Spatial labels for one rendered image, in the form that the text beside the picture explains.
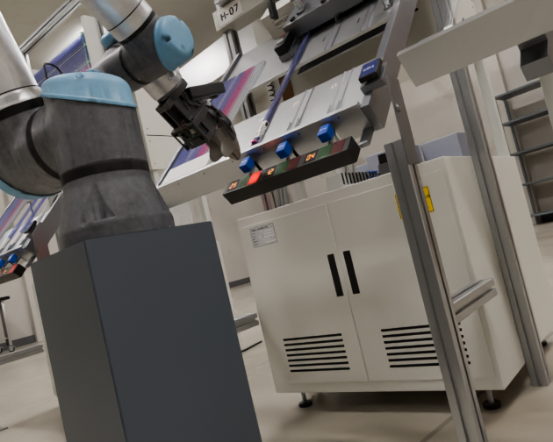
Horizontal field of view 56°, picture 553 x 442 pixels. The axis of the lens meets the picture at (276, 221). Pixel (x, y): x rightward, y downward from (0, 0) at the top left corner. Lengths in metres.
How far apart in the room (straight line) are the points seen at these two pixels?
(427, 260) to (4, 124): 0.73
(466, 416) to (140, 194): 0.70
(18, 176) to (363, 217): 0.87
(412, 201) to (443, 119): 8.75
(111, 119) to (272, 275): 0.98
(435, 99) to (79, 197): 9.29
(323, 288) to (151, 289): 0.90
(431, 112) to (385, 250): 8.53
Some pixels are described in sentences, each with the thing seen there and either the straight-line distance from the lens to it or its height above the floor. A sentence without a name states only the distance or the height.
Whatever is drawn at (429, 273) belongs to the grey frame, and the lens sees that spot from 0.99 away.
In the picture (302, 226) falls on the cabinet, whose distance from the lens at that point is 1.49.
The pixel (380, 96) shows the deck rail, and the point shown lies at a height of 0.74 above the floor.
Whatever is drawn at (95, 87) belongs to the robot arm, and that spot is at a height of 0.75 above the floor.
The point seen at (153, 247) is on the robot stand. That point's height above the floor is 0.53.
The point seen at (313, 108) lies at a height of 0.78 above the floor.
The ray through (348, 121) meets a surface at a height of 0.71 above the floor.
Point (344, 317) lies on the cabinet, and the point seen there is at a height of 0.27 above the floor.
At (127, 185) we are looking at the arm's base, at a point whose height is 0.61.
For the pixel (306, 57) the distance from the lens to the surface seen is 1.47.
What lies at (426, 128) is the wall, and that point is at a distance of 9.88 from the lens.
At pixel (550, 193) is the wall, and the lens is 9.08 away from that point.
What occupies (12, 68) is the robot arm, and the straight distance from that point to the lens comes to 0.85.
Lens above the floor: 0.49
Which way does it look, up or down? 4 degrees up
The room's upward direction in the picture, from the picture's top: 13 degrees counter-clockwise
